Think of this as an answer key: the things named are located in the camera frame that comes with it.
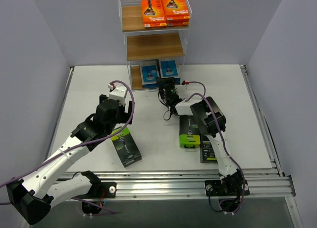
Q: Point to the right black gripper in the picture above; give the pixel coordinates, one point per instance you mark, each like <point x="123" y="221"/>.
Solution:
<point x="166" y="83"/>

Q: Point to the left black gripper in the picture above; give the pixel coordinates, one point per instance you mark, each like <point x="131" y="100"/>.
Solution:
<point x="127" y="111"/>

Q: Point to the grey blue razor box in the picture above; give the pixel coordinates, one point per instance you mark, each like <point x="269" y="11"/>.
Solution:
<point x="177" y="79"/>

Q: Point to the blue Harry's box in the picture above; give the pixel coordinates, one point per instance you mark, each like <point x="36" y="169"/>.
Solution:
<point x="169" y="68"/>
<point x="149" y="73"/>

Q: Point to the black green razor box front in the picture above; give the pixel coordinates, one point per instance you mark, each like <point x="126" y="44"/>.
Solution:
<point x="126" y="147"/>

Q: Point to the black green razor box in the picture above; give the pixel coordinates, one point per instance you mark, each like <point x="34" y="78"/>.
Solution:
<point x="126" y="147"/>
<point x="189" y="133"/>

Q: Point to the large orange Fusion5 razor box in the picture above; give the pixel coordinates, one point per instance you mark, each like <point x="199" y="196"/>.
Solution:
<point x="153" y="15"/>

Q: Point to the narrow orange Fusion5 razor box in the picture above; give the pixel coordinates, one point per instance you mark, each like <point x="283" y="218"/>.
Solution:
<point x="176" y="10"/>

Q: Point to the black box with face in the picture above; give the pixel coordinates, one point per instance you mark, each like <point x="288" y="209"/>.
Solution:
<point x="207" y="155"/>

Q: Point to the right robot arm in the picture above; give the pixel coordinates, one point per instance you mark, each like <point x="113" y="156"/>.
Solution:
<point x="211" y="122"/>

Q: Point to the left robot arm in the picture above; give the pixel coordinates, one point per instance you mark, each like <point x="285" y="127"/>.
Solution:
<point x="36" y="192"/>

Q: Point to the orange razor box on shelf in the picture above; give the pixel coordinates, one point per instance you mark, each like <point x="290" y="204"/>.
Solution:
<point x="178" y="23"/>

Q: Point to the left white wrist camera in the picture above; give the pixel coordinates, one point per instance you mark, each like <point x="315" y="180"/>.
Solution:
<point x="117" y="93"/>

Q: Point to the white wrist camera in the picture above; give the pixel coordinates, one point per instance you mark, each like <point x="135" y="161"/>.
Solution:
<point x="117" y="93"/>
<point x="182" y="87"/>

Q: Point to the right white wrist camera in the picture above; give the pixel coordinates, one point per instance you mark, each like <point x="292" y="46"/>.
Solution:
<point x="182" y="87"/>

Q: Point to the white wire wooden shelf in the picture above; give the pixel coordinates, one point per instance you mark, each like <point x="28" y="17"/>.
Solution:
<point x="147" y="44"/>

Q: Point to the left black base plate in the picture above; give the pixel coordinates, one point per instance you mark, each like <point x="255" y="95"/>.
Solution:
<point x="108" y="190"/>

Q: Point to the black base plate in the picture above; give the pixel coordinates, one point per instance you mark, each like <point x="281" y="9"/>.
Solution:
<point x="108" y="190"/>
<point x="213" y="188"/>

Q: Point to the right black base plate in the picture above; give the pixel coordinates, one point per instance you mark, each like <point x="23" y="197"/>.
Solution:
<point x="213" y="188"/>

